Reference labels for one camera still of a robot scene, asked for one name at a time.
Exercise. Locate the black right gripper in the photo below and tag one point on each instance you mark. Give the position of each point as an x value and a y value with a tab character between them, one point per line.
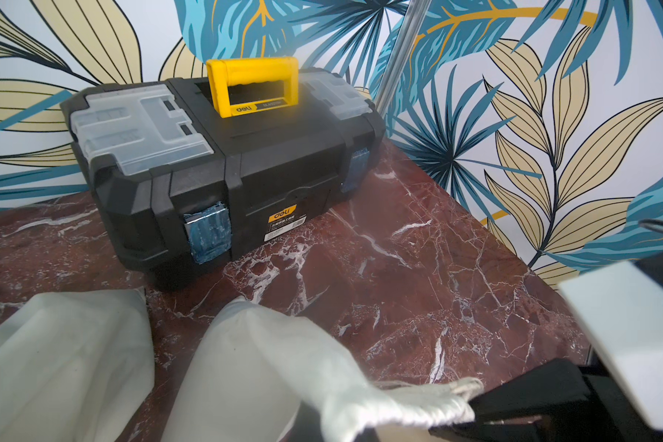
552	402

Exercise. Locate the cream cloth drawstring bag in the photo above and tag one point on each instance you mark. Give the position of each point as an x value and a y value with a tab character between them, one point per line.
256	368

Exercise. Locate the black plastic toolbox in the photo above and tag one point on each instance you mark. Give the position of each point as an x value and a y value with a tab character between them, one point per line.
182	191

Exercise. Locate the aluminium corner post right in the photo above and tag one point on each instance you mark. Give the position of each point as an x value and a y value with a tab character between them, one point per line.
410	28

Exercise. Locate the yellow toolbox handle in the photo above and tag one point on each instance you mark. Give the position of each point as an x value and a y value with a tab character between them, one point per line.
250	85

